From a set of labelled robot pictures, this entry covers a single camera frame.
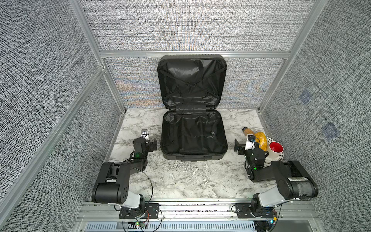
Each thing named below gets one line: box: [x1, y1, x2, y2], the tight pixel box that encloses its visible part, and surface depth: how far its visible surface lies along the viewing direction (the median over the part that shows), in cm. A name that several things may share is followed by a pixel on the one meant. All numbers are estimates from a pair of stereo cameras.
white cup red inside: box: [267, 141, 285, 160], surface depth 91 cm
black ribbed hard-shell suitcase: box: [157, 54, 229, 161], surface depth 101 cm
